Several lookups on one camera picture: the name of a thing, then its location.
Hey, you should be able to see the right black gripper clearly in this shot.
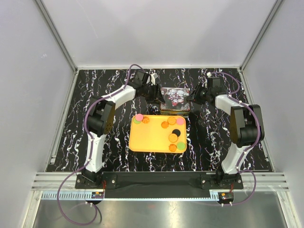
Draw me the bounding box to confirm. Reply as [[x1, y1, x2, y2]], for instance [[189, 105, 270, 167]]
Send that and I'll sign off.
[[186, 83, 210, 105]]

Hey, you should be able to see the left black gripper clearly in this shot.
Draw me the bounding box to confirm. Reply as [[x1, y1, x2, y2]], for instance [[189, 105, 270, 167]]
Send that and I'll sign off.
[[142, 84, 165, 105]]

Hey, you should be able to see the gold tin lid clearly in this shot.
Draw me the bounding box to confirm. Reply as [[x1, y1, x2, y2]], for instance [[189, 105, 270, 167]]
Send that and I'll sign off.
[[161, 87, 190, 110]]

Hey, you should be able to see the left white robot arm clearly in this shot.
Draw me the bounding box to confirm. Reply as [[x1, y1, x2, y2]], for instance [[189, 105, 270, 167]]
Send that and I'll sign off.
[[81, 69, 164, 188]]

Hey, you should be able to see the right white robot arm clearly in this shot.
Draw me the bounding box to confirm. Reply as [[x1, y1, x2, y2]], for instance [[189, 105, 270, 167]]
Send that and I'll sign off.
[[187, 77, 265, 188]]

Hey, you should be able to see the gold cookie tin box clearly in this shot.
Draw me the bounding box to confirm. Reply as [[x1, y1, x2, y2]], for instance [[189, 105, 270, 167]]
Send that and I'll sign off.
[[160, 104, 190, 117]]

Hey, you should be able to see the pink round cookie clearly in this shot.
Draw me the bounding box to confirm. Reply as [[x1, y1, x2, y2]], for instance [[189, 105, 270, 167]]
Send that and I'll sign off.
[[135, 114, 143, 122], [176, 117, 185, 125]]

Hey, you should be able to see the orange swirl cookie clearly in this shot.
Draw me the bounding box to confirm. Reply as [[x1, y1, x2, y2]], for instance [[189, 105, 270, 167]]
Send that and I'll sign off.
[[161, 121, 169, 129], [169, 144, 177, 152], [142, 116, 150, 124]]

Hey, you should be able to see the green round cookie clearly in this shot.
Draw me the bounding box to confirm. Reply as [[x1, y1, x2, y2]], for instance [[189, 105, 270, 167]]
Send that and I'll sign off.
[[133, 118, 141, 124], [177, 142, 186, 151]]

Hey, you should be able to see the yellow plastic tray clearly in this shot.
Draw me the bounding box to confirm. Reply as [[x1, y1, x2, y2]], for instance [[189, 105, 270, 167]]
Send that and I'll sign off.
[[129, 115, 187, 153]]

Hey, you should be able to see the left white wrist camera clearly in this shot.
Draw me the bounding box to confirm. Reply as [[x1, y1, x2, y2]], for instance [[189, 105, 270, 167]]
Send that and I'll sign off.
[[149, 73, 158, 85]]

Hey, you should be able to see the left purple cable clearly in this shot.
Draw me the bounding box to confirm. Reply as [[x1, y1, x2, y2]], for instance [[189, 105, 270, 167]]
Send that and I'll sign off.
[[57, 63, 149, 225]]

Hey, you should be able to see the purple cable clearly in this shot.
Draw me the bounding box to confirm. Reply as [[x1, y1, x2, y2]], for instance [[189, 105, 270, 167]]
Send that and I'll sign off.
[[197, 71, 260, 206], [57, 63, 149, 225]]

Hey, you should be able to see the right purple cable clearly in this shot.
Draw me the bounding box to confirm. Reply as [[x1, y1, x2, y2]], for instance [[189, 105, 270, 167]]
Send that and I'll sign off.
[[197, 71, 260, 206]]

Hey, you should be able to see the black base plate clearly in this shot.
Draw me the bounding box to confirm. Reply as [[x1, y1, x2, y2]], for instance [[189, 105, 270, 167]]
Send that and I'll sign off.
[[75, 171, 244, 190]]

